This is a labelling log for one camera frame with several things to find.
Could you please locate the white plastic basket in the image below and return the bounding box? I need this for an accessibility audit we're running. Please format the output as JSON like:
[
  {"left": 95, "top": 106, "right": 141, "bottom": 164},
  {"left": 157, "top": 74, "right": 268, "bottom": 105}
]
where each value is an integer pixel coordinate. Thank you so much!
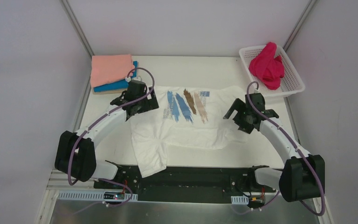
[{"left": 239, "top": 45, "right": 305, "bottom": 98}]

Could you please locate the white cable duct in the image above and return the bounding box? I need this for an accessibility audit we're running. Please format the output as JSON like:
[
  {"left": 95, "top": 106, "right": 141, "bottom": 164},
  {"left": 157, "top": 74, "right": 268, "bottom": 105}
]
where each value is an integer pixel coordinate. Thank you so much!
[
  {"left": 231, "top": 196, "right": 249, "bottom": 205},
  {"left": 57, "top": 190, "right": 138, "bottom": 202}
]

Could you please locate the aluminium frame rail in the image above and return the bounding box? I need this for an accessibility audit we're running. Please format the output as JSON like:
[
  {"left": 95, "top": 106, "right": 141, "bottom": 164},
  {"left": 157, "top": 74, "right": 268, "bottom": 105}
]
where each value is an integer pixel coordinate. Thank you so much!
[{"left": 45, "top": 169, "right": 325, "bottom": 198}]

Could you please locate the blue folded t shirt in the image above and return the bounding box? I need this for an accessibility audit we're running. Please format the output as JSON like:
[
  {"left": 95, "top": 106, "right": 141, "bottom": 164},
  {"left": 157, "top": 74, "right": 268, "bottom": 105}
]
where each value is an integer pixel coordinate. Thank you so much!
[{"left": 93, "top": 61, "right": 138, "bottom": 92}]

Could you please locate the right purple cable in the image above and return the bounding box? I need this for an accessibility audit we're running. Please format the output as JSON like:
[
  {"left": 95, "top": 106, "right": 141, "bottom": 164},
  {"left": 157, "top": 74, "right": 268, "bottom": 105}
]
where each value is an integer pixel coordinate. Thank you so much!
[{"left": 231, "top": 81, "right": 326, "bottom": 217}]

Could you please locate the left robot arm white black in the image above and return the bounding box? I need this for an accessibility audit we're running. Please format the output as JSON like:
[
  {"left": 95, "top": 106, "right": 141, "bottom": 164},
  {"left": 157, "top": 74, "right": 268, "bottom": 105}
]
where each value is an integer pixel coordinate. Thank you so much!
[{"left": 55, "top": 80, "right": 159, "bottom": 189}]

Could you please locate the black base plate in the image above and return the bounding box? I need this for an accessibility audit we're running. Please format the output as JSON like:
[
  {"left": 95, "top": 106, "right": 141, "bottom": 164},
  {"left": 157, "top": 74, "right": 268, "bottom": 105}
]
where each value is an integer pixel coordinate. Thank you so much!
[{"left": 62, "top": 161, "right": 309, "bottom": 205}]

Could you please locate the left white cable duct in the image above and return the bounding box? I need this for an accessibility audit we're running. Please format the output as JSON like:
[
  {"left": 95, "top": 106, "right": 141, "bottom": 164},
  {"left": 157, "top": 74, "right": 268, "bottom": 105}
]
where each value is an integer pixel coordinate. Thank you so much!
[{"left": 57, "top": 190, "right": 138, "bottom": 202}]

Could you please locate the purple cable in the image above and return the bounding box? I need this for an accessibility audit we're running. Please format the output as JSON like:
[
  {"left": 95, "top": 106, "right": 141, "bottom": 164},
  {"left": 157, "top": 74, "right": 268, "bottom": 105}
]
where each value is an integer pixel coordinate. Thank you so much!
[
  {"left": 231, "top": 81, "right": 326, "bottom": 217},
  {"left": 64, "top": 67, "right": 156, "bottom": 216}
]

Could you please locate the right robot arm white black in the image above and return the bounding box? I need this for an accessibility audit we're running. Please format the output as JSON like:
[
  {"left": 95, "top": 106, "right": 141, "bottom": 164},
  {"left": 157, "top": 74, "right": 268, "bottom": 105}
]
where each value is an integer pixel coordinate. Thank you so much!
[{"left": 224, "top": 93, "right": 325, "bottom": 202}]

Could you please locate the pink folded t shirt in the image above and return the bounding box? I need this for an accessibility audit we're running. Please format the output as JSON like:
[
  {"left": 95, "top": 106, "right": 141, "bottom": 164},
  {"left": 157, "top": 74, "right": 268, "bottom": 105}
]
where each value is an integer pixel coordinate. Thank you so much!
[{"left": 90, "top": 54, "right": 135, "bottom": 88}]

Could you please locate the magenta crumpled t shirt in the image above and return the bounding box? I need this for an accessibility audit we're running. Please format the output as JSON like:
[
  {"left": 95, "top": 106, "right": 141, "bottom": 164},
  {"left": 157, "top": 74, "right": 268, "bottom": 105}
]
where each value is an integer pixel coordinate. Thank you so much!
[{"left": 249, "top": 42, "right": 285, "bottom": 90}]

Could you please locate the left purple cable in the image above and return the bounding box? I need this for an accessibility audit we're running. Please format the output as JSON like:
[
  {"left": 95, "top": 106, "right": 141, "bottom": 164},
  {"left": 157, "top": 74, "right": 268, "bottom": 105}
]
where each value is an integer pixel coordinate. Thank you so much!
[{"left": 64, "top": 67, "right": 156, "bottom": 216}]

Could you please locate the white printed t shirt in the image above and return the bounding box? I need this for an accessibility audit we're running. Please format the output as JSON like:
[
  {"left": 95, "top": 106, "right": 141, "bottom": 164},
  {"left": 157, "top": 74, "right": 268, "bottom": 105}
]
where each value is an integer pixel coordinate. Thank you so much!
[{"left": 129, "top": 86, "right": 247, "bottom": 177}]

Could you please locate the right white cable duct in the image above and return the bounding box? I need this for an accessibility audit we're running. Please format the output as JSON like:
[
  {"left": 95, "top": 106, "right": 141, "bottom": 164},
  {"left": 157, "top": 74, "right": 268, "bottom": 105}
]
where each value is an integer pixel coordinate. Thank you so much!
[{"left": 231, "top": 196, "right": 249, "bottom": 205}]

